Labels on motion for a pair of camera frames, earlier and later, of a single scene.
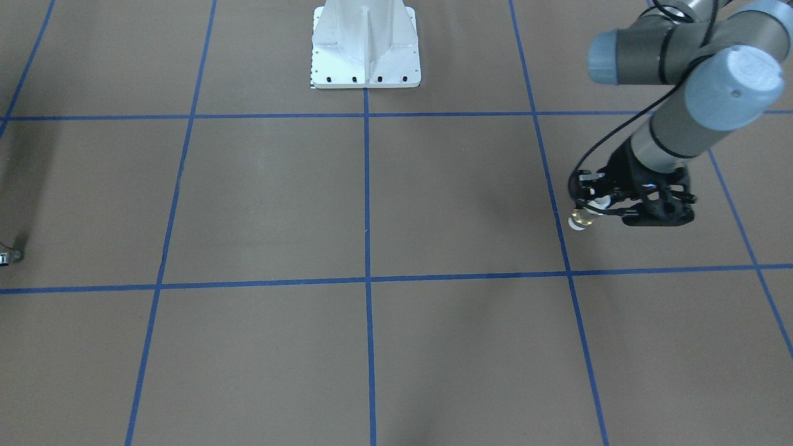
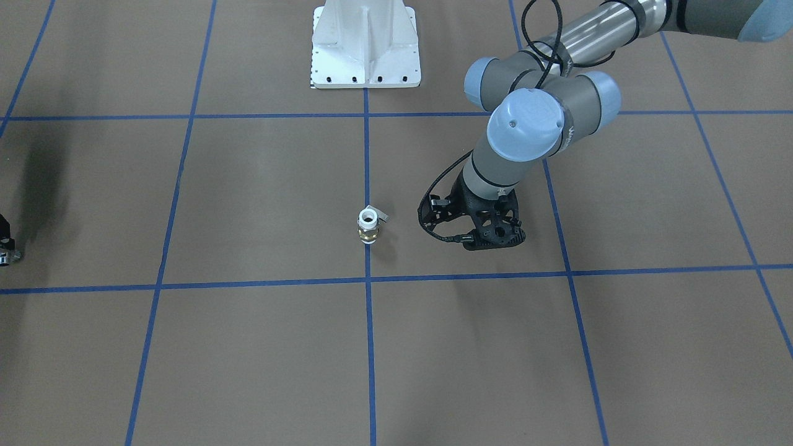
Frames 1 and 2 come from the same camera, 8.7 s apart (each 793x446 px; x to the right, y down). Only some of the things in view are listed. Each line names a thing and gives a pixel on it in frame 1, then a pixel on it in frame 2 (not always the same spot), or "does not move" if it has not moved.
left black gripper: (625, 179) to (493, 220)
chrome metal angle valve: (5, 257) does not move
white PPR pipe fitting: (581, 218) to (368, 223)
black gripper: (666, 197) to (496, 221)
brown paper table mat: (212, 253) does not move
